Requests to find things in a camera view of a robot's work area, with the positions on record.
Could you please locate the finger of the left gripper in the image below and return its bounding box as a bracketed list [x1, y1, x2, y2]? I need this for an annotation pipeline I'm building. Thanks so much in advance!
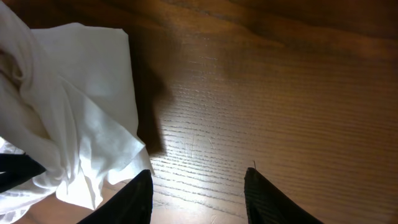
[1, 154, 46, 193]

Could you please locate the white printed t-shirt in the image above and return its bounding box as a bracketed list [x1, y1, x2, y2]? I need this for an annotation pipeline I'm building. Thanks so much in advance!
[1, 4, 151, 223]

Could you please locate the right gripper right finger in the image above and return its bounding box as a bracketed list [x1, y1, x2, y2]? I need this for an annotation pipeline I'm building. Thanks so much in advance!
[244, 167, 322, 224]

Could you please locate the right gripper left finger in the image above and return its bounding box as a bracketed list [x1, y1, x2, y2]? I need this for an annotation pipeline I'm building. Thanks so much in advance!
[78, 170, 154, 224]

